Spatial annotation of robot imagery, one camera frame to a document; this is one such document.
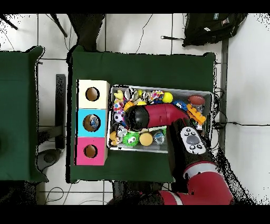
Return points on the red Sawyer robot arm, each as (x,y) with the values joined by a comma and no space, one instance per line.
(164,115)

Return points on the wooden box with three holes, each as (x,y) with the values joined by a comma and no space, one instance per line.
(102,127)

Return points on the clear mesh bin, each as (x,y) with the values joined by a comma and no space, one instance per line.
(122,148)

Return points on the small orange basketball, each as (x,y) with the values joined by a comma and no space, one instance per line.
(128,105)

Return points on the dark green table cloth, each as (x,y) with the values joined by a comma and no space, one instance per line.
(21,105)
(139,67)

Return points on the blue fuzzy toy with eyes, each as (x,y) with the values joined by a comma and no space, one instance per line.
(180,104)

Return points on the orange plastic building block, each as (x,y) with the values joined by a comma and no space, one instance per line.
(196,114)

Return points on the small brown football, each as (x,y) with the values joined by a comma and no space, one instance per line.
(197,100)

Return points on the black backpack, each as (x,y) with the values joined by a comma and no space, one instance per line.
(211,29)

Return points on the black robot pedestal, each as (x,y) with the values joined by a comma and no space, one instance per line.
(135,192)

